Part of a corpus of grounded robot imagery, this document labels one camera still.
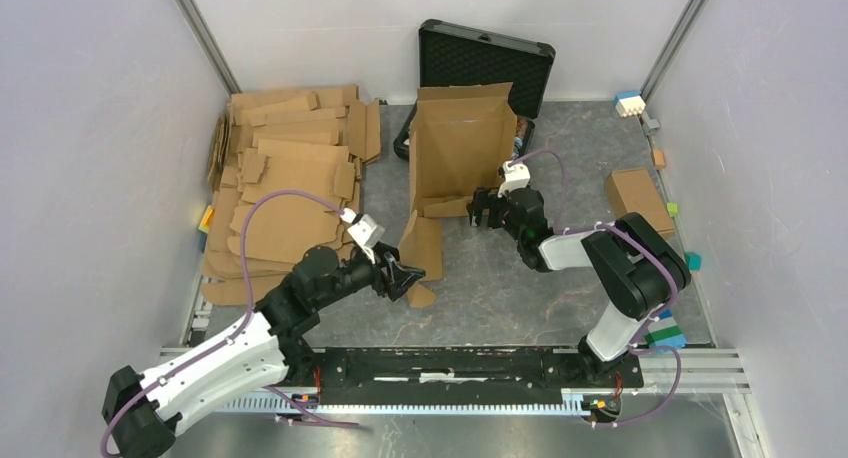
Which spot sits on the teal small cube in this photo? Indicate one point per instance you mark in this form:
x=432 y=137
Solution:
x=693 y=261

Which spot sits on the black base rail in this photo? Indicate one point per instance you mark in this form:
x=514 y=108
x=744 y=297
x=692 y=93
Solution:
x=523 y=375

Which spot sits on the cardboard box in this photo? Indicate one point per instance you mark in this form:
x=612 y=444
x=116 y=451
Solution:
x=633 y=190
x=459 y=137

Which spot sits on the blue white toy block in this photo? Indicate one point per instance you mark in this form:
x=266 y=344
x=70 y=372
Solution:
x=629 y=103

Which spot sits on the orange yellow block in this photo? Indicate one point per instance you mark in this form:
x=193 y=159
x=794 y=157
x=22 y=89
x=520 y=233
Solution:
x=204 y=226

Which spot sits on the blue green block stack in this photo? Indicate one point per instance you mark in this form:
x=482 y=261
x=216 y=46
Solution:
x=664 y=331

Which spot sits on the black poker chip case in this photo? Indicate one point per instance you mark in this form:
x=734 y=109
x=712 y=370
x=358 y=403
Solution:
x=450 y=54

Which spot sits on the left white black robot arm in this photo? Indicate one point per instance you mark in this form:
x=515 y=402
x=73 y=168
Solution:
x=146 y=411

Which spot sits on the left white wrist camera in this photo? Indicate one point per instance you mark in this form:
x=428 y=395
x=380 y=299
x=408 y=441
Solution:
x=362 y=228

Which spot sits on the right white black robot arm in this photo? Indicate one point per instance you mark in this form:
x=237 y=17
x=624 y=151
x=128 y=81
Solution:
x=640 y=272

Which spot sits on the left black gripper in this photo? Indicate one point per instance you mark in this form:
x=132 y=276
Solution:
x=399 y=277

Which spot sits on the grey small block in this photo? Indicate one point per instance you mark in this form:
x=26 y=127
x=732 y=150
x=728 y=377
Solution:
x=649 y=126

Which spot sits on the stack of flat cardboard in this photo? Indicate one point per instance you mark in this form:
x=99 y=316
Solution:
x=281 y=163

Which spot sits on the small wooden cube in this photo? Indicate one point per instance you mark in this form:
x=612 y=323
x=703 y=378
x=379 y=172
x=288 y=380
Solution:
x=659 y=159

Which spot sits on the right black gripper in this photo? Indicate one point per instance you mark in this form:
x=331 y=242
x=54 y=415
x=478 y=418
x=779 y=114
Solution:
x=483 y=199

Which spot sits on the folded closed cardboard box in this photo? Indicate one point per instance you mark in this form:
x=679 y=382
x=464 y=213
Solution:
x=633 y=190

